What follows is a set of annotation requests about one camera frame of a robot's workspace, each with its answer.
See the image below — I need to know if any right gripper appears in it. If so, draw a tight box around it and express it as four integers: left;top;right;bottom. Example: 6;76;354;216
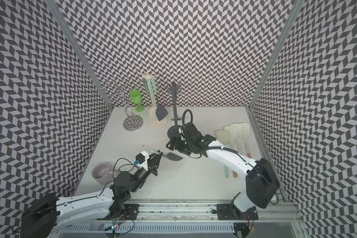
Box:
166;137;194;155

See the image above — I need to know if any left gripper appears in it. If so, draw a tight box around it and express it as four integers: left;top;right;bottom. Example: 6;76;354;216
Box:
130;150;163;193

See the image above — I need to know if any dark grey utensil rack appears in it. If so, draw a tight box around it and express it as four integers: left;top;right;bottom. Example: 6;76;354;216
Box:
167;85;180;139

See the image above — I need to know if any grey spatula mint handle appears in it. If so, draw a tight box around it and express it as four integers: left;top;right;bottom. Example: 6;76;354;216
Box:
151;150;183;162
152;78;168;121

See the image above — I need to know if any cream spatula mint handle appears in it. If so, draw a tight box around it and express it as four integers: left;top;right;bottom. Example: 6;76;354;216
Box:
216;130;230;179

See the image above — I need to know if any cream spatula wooden handle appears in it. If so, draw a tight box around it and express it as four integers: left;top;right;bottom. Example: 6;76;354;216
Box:
224;126;238;178
241;123;251;158

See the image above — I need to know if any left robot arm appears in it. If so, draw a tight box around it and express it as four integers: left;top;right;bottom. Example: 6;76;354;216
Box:
19;151;163;238

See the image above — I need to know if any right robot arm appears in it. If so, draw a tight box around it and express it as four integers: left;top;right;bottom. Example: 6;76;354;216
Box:
166;109;280;212

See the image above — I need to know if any cream utensil rack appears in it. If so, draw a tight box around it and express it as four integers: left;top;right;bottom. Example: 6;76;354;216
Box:
141;74;168;128

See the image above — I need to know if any cream wide turner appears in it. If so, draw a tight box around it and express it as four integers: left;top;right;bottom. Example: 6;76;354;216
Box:
146;77;157;120

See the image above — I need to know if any pink ceramic mug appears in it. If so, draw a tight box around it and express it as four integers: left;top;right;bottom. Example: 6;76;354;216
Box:
91;163;114;185

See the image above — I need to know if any green plastic goblet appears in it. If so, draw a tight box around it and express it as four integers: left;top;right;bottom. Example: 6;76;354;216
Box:
129;90;145;112

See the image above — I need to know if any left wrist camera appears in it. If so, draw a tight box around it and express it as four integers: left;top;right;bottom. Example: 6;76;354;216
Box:
134;151;149;171

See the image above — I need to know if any chrome wire mug tree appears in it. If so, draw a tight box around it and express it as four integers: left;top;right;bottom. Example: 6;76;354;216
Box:
99;82;144;132

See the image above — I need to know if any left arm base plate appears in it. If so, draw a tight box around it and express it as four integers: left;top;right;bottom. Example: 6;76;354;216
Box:
106;204;140;220

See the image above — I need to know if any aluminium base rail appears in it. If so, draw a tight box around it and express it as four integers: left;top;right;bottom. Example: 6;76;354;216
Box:
62;200;309;238

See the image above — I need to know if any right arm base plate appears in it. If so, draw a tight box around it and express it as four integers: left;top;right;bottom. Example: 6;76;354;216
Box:
216;204;258;221

